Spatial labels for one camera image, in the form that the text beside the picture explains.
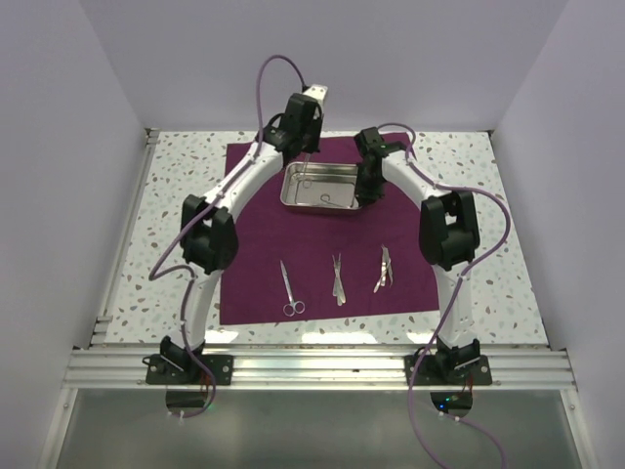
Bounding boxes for stainless steel instrument tray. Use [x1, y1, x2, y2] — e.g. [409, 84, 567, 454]
[279, 161, 360, 215]

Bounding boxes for silver tweezers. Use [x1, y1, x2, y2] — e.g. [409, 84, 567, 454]
[373, 261, 394, 293]
[331, 253, 349, 305]
[330, 252, 344, 308]
[380, 245, 394, 287]

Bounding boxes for purple surgical cloth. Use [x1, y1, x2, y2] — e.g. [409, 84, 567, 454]
[218, 131, 443, 326]

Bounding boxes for steel surgical scissors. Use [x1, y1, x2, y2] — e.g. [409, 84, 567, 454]
[280, 261, 306, 318]

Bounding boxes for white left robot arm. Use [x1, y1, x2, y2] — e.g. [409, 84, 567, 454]
[160, 84, 328, 384]

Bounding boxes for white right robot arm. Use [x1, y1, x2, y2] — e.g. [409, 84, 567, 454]
[354, 127, 480, 384]

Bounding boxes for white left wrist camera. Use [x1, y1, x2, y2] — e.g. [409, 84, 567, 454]
[304, 84, 328, 107]

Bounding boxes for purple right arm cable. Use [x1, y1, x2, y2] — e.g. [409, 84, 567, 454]
[378, 121, 514, 469]

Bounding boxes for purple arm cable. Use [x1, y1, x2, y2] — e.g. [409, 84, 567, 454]
[147, 55, 309, 421]
[378, 121, 514, 469]

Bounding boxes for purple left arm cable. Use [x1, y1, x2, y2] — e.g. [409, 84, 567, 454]
[147, 55, 309, 421]

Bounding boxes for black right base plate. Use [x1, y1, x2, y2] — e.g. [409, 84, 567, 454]
[403, 355, 493, 386]

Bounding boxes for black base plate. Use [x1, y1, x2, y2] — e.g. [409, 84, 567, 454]
[403, 355, 493, 386]
[142, 354, 234, 386]

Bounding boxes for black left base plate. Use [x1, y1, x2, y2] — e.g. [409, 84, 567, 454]
[142, 354, 234, 386]

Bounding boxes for aluminium front frame rail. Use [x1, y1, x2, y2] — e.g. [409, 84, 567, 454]
[62, 345, 576, 391]

